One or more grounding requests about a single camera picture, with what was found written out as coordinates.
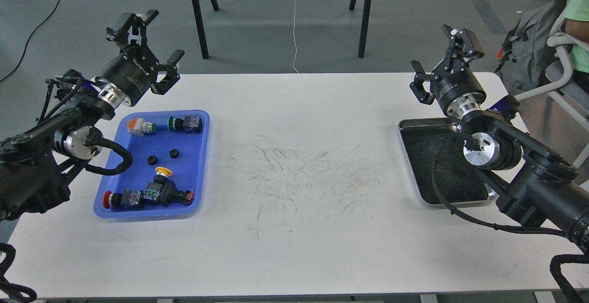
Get black floor cable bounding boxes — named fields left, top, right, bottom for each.
left=0, top=0, right=115, bottom=83

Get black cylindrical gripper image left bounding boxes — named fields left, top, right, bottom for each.
left=95, top=10, right=185, bottom=107

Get yellow mushroom button switch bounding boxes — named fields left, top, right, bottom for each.
left=141, top=167, right=195, bottom=207

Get black stand legs left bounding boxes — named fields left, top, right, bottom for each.
left=191, top=0, right=219, bottom=60

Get blue plastic tray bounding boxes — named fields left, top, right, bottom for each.
left=94, top=110, right=210, bottom=219

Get small black gear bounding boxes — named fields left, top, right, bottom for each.
left=146, top=155, right=158, bottom=165
left=168, top=148, right=179, bottom=159

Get green push button switch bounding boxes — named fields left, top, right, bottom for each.
left=167, top=116, right=203, bottom=134

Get red push button switch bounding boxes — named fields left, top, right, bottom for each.
left=102, top=189, right=145, bottom=210

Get person in green shirt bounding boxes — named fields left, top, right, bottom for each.
left=565, top=0, right=589, bottom=93

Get black stand legs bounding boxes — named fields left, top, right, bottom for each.
left=191, top=0, right=219, bottom=60
left=348, top=0, right=372, bottom=59

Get silver metal tray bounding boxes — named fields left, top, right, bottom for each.
left=398, top=117, right=498, bottom=209

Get black stand legs right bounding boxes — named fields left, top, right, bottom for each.
left=348, top=0, right=372, bottom=59

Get white chair frame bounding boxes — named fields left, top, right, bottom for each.
left=511, top=0, right=589, bottom=181

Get grey backpack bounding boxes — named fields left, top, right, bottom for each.
left=495, top=0, right=567, bottom=93

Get orange push button switch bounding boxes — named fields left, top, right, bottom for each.
left=127, top=117, right=156, bottom=137

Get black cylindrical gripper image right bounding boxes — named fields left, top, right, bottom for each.
left=410, top=24, right=487, bottom=118

